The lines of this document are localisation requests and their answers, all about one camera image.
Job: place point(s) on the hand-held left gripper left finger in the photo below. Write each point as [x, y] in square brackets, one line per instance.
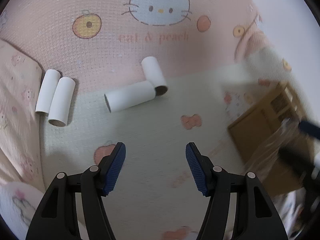
[115, 167]

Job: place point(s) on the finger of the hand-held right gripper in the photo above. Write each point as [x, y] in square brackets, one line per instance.
[310, 130]
[295, 157]

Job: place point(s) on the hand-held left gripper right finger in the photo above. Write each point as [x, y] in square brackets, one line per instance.
[195, 167]

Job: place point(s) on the wooden slatted furniture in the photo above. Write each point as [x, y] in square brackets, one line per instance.
[257, 132]

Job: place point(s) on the pink cartoon printed bed mat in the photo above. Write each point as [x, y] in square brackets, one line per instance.
[150, 130]

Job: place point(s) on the long white cardboard tube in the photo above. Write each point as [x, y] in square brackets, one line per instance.
[130, 96]

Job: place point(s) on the short white cardboard tube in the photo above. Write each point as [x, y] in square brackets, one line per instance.
[152, 72]

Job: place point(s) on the white printed cushion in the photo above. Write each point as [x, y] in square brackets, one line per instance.
[17, 205]

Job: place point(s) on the pink printed pillow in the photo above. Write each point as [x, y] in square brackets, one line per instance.
[17, 105]

